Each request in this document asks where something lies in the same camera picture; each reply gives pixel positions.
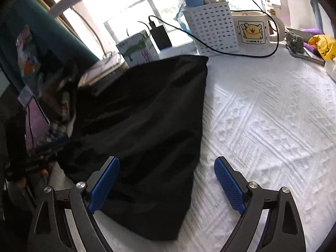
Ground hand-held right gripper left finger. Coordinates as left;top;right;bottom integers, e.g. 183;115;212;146
27;156;120;252

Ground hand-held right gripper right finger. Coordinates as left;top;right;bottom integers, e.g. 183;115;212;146
213;156;307;252

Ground black pants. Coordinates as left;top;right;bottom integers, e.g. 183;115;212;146
56;55;209;241

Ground tablet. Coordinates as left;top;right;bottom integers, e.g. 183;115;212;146
18;94;51;153

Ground plaid cloth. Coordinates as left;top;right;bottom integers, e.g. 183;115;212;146
44;125;69;148

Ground white textured tablecloth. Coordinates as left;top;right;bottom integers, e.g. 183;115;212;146
49;46;336;252

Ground colourful printed bag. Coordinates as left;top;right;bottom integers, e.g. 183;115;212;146
15;25;43;85

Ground beige lidded box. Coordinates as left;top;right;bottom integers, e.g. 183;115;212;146
77;55;130;95

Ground green and white carton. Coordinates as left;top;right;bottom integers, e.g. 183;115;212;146
116;30;160;68

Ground dark flat tray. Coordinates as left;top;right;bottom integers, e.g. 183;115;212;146
285;43;327;66

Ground white plastic bag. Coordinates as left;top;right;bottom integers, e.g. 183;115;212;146
324;58;336;82

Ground bear print mug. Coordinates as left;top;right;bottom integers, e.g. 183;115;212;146
231;11;285;47

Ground small grey figurine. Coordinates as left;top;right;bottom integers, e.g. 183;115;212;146
285;31;305;54

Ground white plastic basket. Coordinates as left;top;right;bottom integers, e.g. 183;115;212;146
182;1;241;56

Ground black charger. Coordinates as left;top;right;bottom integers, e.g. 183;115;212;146
148;16;173;51

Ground yellow bag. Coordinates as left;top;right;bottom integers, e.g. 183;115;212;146
308;34;336;61

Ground purple item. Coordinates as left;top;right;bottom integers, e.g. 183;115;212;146
301;28;324;36

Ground clear plastic bag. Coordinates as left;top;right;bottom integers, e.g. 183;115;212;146
174;0;193;33

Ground black cable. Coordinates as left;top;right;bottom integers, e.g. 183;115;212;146
148;0;280;58

